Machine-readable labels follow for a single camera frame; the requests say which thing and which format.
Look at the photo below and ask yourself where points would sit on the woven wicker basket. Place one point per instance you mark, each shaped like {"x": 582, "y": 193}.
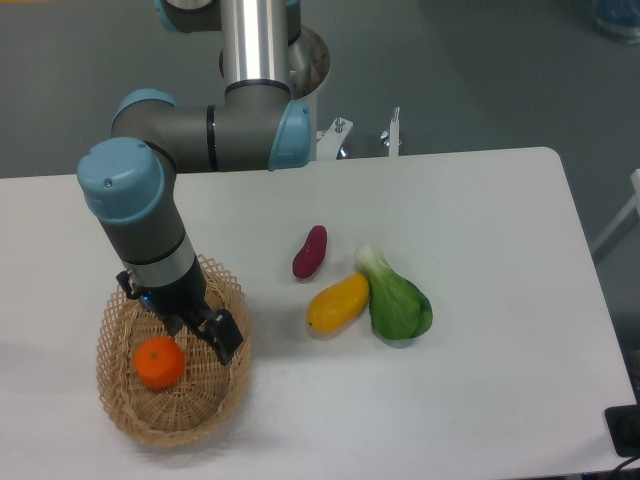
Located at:
{"x": 207, "y": 393}

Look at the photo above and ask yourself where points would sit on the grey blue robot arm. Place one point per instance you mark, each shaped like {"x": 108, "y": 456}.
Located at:
{"x": 128, "y": 180}

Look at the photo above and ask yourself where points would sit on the white frame at right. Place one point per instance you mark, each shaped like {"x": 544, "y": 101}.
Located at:
{"x": 621, "y": 224}

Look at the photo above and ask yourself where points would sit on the orange fruit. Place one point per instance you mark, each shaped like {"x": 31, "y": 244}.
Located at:
{"x": 159, "y": 362}

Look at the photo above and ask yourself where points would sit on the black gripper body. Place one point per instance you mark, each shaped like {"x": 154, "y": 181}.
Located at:
{"x": 184, "y": 297}

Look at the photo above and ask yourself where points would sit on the purple sweet potato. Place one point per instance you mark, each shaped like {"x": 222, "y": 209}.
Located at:
{"x": 311, "y": 255}

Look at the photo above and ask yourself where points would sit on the white table clamp bracket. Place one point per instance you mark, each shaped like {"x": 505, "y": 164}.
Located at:
{"x": 330, "y": 143}

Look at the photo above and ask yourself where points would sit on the yellow mango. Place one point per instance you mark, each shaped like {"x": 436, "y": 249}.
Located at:
{"x": 333, "y": 308}

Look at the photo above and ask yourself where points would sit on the black device at edge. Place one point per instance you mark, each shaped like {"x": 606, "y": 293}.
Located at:
{"x": 623, "y": 425}

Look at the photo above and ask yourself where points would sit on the green bok choy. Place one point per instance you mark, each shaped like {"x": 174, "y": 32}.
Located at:
{"x": 399, "y": 310}

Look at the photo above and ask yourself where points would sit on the blue object top right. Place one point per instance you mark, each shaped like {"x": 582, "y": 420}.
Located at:
{"x": 617, "y": 19}

